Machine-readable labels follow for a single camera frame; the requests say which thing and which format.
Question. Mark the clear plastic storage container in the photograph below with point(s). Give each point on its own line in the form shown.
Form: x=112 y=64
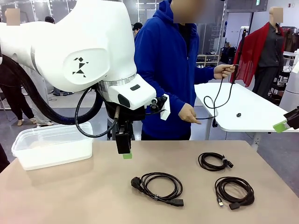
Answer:
x=46 y=154

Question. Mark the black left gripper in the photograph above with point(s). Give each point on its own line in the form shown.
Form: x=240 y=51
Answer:
x=126 y=116

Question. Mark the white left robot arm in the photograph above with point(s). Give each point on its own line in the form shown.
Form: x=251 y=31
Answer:
x=70 y=35

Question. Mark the mannequin with red cardigan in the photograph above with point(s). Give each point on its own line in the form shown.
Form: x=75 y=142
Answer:
x=247 y=58

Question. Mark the mannequin in grey shirt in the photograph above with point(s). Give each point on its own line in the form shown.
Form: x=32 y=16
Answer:
x=271 y=46

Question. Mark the person's left hand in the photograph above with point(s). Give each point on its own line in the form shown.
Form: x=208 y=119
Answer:
x=222 y=72

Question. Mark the clothes rack brown garments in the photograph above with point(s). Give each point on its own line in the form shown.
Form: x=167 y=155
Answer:
x=292 y=39

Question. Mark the black suitcases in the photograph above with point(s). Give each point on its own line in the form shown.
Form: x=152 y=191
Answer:
x=227 y=54

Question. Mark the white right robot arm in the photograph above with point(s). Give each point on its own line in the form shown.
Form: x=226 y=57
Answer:
x=292 y=93

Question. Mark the person in blue hoodie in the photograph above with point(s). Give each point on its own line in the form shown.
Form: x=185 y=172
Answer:
x=163 y=58

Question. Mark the white table with metal legs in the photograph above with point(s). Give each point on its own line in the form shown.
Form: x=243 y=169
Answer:
x=245 y=100

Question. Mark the person wearing dark cap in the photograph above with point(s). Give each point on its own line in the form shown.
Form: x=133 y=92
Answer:
x=137 y=27

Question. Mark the person's left forearm blue sleeve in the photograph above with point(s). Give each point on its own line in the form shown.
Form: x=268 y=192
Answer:
x=204 y=75

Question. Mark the person's right hand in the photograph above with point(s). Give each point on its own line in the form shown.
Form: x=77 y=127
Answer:
x=187 y=114

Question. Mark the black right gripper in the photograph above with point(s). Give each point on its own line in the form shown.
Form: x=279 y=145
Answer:
x=294 y=119

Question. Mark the wooden shoe shelf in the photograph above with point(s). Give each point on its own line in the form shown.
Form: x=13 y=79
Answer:
x=210 y=61

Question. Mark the person's right forearm blue sleeve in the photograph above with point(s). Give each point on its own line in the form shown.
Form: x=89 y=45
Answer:
x=177 y=93

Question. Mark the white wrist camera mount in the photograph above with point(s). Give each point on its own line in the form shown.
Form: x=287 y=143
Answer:
x=164 y=114

